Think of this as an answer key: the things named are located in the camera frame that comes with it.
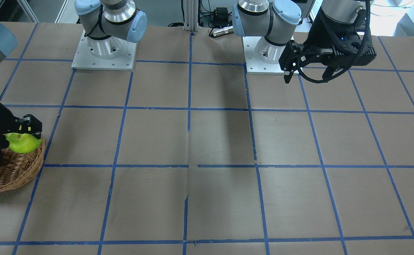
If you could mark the wicker basket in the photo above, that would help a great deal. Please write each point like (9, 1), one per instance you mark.
(17, 170)

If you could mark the green apple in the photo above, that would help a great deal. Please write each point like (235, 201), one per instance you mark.
(22, 143)

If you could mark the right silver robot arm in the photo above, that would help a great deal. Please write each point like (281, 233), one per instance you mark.
(39, 58)

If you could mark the aluminium frame post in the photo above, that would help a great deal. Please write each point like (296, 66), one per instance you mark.
(191, 15)

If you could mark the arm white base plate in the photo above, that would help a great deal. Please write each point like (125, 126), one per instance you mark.
(108, 54)
(261, 56)

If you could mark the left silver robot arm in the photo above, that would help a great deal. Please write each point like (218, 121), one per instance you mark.
(277, 21)

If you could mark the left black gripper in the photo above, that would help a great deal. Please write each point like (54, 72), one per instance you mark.
(323, 26)

